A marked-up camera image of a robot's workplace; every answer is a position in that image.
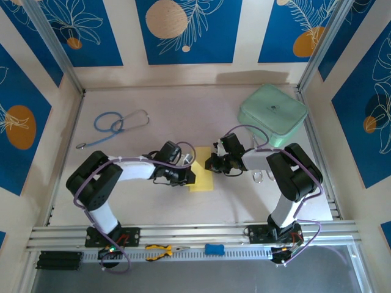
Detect metal forceps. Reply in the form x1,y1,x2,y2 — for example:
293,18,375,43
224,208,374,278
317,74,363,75
250,134,276,184

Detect purple cable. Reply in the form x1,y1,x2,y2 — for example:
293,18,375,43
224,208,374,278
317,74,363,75
73,140,196,274
224,125,324,265

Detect aluminium frame post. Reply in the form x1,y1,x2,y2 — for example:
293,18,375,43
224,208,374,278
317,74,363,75
298,0,352,92
23,0,86,94

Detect slotted grey cable duct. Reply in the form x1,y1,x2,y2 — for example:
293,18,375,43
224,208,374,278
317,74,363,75
82,246,276,264

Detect mint green zip case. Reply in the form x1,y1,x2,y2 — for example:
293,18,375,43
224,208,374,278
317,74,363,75
238,84,309,149

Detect blue bone-shaped block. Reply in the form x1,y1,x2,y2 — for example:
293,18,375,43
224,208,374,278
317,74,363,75
204,243,225,256

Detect black stacked bars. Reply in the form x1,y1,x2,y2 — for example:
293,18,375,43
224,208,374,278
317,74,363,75
35,250,84,271

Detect aluminium mounting rail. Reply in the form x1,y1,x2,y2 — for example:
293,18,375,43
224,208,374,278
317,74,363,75
26,221,363,250

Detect small black controller board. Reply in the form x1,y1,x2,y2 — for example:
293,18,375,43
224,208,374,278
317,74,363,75
270,244,306,266
97,245,125,260

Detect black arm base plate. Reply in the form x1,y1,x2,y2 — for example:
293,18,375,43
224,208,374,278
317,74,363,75
84,226,141,248
244,224,303,245

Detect blue stethoscope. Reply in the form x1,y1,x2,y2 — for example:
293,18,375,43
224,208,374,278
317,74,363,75
75,109,151,150

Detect yellow black pliers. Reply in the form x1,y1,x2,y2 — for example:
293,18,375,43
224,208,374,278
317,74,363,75
145,244,190,262

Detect yellow cloth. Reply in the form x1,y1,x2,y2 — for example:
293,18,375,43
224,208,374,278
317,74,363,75
189,146,214,192

